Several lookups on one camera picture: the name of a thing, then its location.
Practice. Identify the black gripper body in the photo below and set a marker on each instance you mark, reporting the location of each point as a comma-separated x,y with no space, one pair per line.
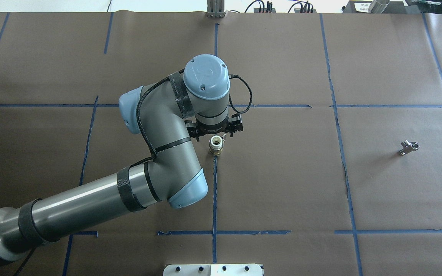
195,132

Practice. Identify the white PPR brass valve fitting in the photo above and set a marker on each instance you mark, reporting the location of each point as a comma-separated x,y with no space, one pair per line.
216,143

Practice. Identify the chrome angle valve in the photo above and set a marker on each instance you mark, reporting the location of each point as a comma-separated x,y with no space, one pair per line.
408,147

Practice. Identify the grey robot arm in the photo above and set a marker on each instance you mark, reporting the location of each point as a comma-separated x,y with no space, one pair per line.
168,114

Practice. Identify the equipment clutter at table corner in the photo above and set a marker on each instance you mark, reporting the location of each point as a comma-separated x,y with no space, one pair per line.
393,6

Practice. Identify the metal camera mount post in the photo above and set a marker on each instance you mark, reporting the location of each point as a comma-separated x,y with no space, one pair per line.
216,9

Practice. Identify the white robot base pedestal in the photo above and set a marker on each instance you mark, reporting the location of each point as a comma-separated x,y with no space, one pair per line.
233,269

